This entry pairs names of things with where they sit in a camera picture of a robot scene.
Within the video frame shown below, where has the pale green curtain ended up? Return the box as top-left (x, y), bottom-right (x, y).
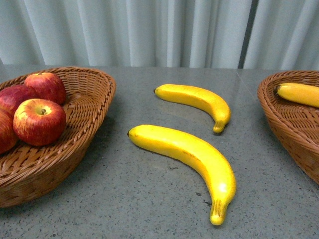
top-left (0, 0), bottom-right (319, 70)

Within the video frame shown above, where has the large red yellow apple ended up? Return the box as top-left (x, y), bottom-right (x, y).
top-left (13, 99), bottom-right (66, 146)

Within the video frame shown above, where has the banana in right basket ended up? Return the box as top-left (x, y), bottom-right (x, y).
top-left (274, 83), bottom-right (319, 108)

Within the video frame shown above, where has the left brown wicker basket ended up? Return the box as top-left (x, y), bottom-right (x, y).
top-left (0, 66), bottom-right (117, 208)

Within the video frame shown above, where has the brown wicker basket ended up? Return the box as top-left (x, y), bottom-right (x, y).
top-left (257, 70), bottom-right (319, 183)
top-left (0, 66), bottom-right (117, 208)

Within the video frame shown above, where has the large yellow banana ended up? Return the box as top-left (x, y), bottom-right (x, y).
top-left (128, 124), bottom-right (236, 226)

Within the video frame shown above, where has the right brown wicker basket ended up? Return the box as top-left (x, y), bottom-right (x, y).
top-left (257, 70), bottom-right (319, 183)

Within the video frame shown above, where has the red apple at left edge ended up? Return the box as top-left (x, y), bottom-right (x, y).
top-left (0, 109), bottom-right (18, 154)

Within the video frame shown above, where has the small yellow banana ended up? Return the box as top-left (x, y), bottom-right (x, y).
top-left (154, 84), bottom-right (231, 133)

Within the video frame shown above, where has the small red yellow apple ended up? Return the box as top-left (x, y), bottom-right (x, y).
top-left (24, 72), bottom-right (66, 105)

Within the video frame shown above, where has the dark red apple in basket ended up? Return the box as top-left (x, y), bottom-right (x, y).
top-left (0, 85), bottom-right (39, 116)

